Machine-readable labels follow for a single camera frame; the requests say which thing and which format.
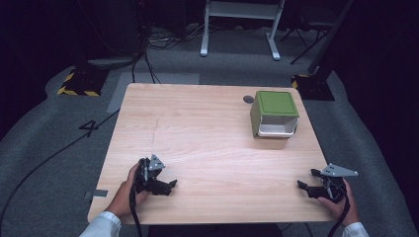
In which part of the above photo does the grey tape strip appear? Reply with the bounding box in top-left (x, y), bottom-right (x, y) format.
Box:
top-left (83, 189), bottom-right (109, 200)

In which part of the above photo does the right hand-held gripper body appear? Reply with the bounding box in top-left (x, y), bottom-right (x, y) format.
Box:
top-left (315, 163), bottom-right (360, 203)

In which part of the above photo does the black folding tripod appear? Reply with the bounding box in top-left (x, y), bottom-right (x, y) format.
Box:
top-left (280, 18), bottom-right (331, 65)

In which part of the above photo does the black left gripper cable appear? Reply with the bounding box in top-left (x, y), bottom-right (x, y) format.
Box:
top-left (128, 158), bottom-right (147, 237)

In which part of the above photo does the black stand base yellow mark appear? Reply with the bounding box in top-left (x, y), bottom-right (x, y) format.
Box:
top-left (291, 73), bottom-right (336, 102)

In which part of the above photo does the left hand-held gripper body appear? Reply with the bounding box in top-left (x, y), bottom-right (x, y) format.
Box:
top-left (133, 153), bottom-right (167, 196)

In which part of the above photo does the long black floor cable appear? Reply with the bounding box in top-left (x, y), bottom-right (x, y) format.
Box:
top-left (0, 109), bottom-right (121, 233)

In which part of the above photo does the bundle of black floor cables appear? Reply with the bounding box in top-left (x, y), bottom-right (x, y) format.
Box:
top-left (130, 23), bottom-right (207, 85)

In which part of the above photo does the white metal desk frame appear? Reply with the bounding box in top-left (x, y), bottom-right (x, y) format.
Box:
top-left (200, 0), bottom-right (287, 61)

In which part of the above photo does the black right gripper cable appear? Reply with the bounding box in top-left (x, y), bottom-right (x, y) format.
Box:
top-left (326, 179), bottom-right (351, 237)

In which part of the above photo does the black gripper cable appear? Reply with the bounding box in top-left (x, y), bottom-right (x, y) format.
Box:
top-left (128, 158), bottom-right (147, 237)
top-left (326, 179), bottom-right (351, 237)

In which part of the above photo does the person's left hand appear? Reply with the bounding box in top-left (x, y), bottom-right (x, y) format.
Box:
top-left (104, 162), bottom-right (150, 219)

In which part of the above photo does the green drawer box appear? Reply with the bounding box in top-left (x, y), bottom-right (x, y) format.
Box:
top-left (249, 90), bottom-right (300, 139)

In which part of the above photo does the white drawer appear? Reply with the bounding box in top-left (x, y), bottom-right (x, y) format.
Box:
top-left (257, 115), bottom-right (299, 138)

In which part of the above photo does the black yellow striped stand base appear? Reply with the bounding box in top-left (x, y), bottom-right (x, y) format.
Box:
top-left (56, 66), bottom-right (110, 98)

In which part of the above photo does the person's right hand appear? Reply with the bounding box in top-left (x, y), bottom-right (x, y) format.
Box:
top-left (316, 178), bottom-right (361, 228)

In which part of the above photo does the dark slanted stand pole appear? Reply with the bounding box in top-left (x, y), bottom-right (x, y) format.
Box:
top-left (306, 0), bottom-right (356, 75)

